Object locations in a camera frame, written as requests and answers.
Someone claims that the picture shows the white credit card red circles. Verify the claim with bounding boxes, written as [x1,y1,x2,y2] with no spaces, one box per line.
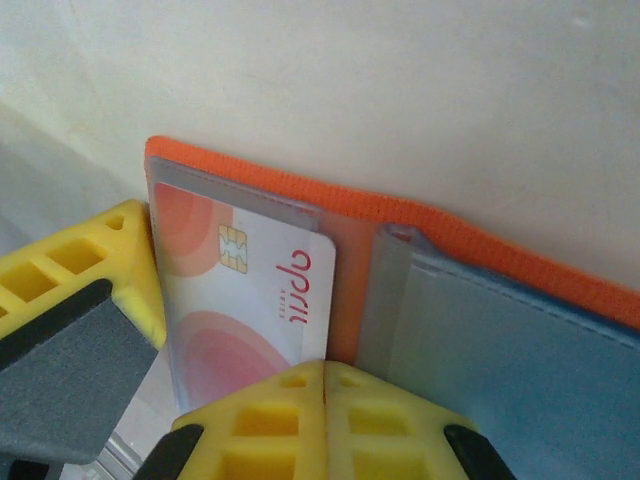
[151,180,337,409]

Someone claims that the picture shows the orange felt card holder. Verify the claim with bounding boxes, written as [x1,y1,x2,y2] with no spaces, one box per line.
[144,133,640,480]

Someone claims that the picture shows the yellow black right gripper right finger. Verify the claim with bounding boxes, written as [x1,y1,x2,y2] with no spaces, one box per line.
[324,359,519,480]

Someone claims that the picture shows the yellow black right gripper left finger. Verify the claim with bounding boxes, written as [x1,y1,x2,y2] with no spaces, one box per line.
[144,359,329,480]

